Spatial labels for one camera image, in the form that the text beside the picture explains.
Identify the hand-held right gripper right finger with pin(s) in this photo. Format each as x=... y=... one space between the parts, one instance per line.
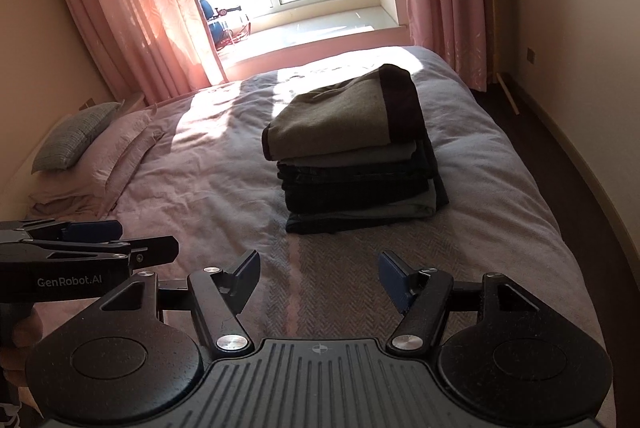
x=391 y=280

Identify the wooden coat stand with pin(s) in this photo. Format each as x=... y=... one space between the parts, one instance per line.
x=495 y=33

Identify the pink pillows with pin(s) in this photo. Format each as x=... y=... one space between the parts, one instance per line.
x=20 y=163

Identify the grey pillow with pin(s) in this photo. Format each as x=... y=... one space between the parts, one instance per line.
x=75 y=138

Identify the wall socket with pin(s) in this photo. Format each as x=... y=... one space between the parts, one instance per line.
x=531 y=55

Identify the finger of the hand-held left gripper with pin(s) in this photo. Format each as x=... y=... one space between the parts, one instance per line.
x=155 y=250
x=95 y=230

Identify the bed with pink duvet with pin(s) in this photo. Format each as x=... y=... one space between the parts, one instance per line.
x=210 y=168

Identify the stack of folded jeans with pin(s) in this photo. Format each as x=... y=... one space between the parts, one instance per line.
x=360 y=193

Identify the brown and grey sweater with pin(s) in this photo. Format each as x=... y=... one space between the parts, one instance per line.
x=340 y=123

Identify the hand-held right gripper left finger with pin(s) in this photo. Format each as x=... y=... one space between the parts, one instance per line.
x=248 y=277

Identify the blue and red appliance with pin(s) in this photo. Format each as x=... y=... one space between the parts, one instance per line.
x=217 y=28

